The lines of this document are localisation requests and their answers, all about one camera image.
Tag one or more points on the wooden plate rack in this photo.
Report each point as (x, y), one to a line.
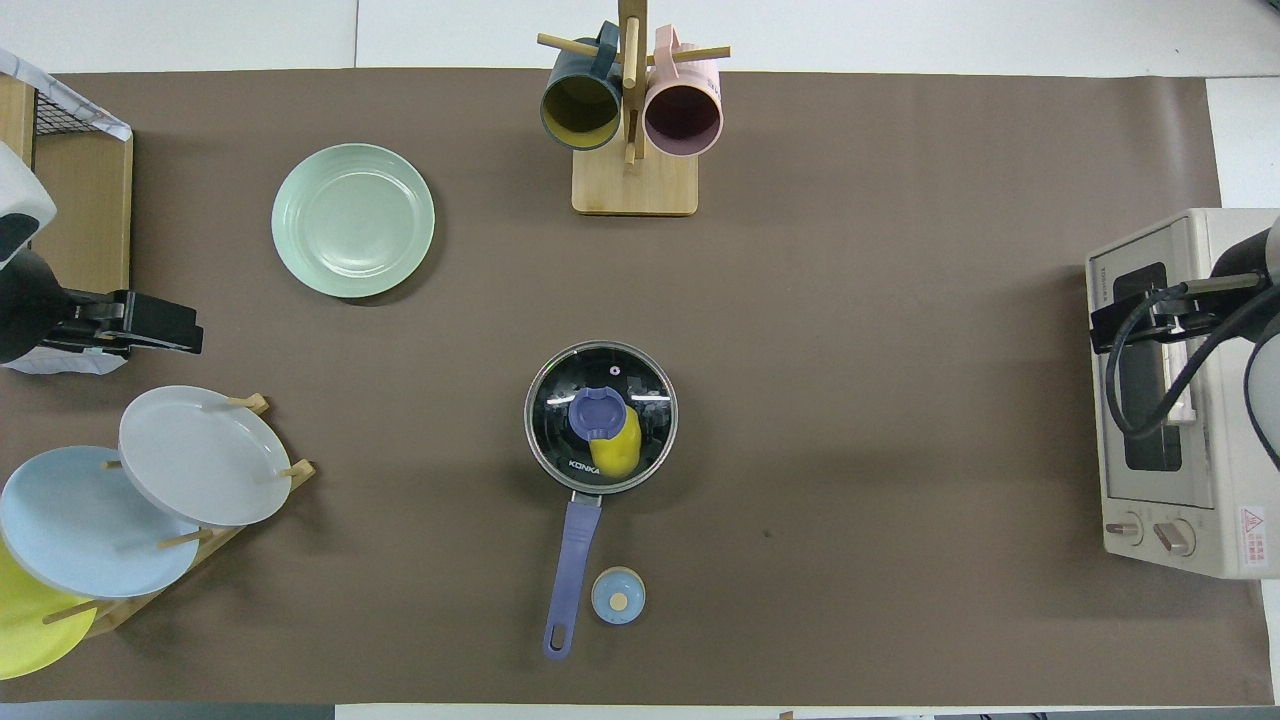
(215, 540)

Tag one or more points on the beige toaster oven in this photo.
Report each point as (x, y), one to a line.
(1215, 520)

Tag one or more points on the pink mug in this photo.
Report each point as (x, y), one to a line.
(683, 115)

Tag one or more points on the grey plate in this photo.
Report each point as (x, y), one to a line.
(200, 455)

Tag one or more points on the pale green plate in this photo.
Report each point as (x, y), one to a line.
(352, 220)

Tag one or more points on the light blue plate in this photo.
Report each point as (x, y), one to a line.
(80, 520)

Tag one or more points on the white cloth piece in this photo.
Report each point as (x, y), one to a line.
(80, 364)

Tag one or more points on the yellow lemon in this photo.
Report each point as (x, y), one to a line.
(620, 452)

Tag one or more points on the glass lid purple knob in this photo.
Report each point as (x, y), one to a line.
(560, 400)

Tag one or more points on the dark blue mug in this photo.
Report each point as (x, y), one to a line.
(580, 110)

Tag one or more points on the white patterned cloth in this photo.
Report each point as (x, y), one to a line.
(70, 105)

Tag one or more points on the wooden mug tree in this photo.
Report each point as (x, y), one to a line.
(635, 185)

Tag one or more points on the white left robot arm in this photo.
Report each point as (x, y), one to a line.
(20, 200)

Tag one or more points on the yellow plate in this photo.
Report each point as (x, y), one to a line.
(25, 630)

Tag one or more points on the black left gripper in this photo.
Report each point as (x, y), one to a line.
(85, 325)

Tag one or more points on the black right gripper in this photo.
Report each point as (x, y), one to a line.
(1195, 325)

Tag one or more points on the brown table mat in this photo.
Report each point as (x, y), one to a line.
(900, 250)

